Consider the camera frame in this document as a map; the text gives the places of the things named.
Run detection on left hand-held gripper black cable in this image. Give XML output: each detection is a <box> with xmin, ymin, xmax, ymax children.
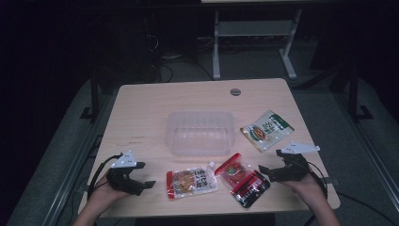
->
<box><xmin>87</xmin><ymin>153</ymin><xmax>123</xmax><ymax>201</ymax></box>

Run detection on black floor cable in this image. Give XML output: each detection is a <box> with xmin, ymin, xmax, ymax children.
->
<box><xmin>337</xmin><ymin>191</ymin><xmax>399</xmax><ymax>226</ymax></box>

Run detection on red and black snack packet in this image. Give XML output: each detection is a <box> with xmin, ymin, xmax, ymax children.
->
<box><xmin>215</xmin><ymin>153</ymin><xmax>271</xmax><ymax>209</ymax></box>

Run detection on hand-held gripper black cable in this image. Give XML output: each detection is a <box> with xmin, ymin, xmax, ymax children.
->
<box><xmin>305</xmin><ymin>161</ymin><xmax>328</xmax><ymax>201</ymax></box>
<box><xmin>87</xmin><ymin>153</ymin><xmax>123</xmax><ymax>201</ymax></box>

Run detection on person's right hand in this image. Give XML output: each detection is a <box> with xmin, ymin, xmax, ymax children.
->
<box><xmin>277</xmin><ymin>170</ymin><xmax>327</xmax><ymax>208</ymax></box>

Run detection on clear plastic container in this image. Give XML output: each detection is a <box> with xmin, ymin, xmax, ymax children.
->
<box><xmin>165</xmin><ymin>110</ymin><xmax>236</xmax><ymax>157</ymax></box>

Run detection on black metal stand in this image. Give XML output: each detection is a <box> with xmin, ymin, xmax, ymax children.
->
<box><xmin>79</xmin><ymin>69</ymin><xmax>102</xmax><ymax>121</ymax></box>
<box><xmin>347</xmin><ymin>65</ymin><xmax>375</xmax><ymax>121</ymax></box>

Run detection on right hand-held gripper black cable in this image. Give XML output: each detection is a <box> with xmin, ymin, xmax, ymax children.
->
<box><xmin>305</xmin><ymin>161</ymin><xmax>328</xmax><ymax>201</ymax></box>

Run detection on white desk frame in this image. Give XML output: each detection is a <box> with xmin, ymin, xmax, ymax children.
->
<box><xmin>200</xmin><ymin>0</ymin><xmax>304</xmax><ymax>81</ymax></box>

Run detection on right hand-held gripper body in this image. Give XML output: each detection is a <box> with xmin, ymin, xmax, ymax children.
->
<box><xmin>268</xmin><ymin>140</ymin><xmax>321</xmax><ymax>183</ymax></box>

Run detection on person's left hand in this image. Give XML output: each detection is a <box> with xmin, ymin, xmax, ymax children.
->
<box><xmin>93</xmin><ymin>177</ymin><xmax>131</xmax><ymax>208</ymax></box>

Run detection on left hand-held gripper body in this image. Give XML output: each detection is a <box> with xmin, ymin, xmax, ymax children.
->
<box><xmin>106</xmin><ymin>150</ymin><xmax>141</xmax><ymax>196</ymax></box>

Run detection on green and white snack packet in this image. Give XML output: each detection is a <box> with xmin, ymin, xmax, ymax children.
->
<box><xmin>239</xmin><ymin>109</ymin><xmax>295</xmax><ymax>153</ymax></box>

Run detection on black floor cables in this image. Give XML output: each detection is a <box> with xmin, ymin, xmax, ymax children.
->
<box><xmin>147</xmin><ymin>31</ymin><xmax>215</xmax><ymax>83</ymax></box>

